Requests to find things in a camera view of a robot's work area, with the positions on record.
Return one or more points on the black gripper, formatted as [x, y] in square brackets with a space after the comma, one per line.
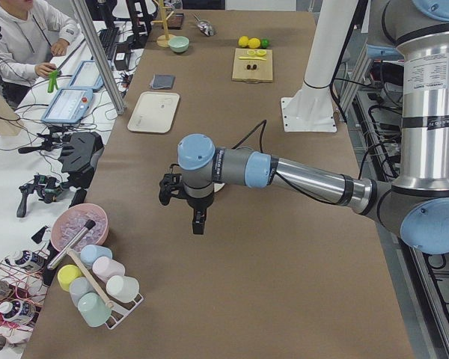
[198, 202]

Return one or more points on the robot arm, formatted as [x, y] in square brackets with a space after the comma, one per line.
[415, 205]

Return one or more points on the cream rabbit tray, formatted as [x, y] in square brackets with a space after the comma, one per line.
[154, 112]

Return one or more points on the beige round plate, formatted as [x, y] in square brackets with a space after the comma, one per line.
[218, 186]

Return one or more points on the white cup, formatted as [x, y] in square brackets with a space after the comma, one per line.
[123, 288]

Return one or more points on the pink cup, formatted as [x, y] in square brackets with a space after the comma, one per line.
[105, 268]

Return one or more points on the steel muddler tool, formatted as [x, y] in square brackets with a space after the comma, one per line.
[53, 263]

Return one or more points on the blue cup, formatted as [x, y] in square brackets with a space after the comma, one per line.
[90, 253]

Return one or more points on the white cup rack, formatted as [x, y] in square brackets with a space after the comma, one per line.
[120, 310]

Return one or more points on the pink bowl of ice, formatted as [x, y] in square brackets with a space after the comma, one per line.
[73, 220]

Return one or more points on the grey cup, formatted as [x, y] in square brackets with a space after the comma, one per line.
[78, 288]

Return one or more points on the mint green cup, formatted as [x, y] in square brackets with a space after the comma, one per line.
[93, 309]

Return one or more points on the grey folded cloth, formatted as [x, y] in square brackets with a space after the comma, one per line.
[162, 82]

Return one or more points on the yellow cup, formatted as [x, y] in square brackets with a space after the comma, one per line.
[67, 274]

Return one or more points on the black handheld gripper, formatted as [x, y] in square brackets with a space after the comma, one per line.
[47, 188]

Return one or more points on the bamboo cutting board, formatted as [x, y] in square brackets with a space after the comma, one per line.
[252, 65]

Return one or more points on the yellow plastic knife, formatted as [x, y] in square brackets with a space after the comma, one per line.
[251, 58]

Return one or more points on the blue teach pendant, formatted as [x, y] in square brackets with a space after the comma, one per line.
[87, 75]
[68, 106]

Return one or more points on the mint green bowl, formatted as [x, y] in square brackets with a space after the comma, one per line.
[179, 44]

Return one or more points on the wooden cup tree stand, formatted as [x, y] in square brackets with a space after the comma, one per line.
[165, 13]

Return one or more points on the yellow lemon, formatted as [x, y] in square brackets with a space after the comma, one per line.
[243, 41]
[254, 43]

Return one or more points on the green lime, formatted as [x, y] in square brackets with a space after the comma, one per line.
[264, 43]

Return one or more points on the steel scoop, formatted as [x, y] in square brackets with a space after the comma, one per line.
[204, 26]

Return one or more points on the black keyboard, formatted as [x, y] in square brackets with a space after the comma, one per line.
[108, 40]

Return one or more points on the green clamp tool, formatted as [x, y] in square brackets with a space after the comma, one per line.
[53, 81]

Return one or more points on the seated person in white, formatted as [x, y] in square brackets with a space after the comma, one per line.
[26, 43]

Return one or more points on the white mounting pedestal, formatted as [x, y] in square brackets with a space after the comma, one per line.
[311, 108]

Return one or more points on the aluminium frame post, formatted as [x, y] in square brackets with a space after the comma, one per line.
[86, 23]

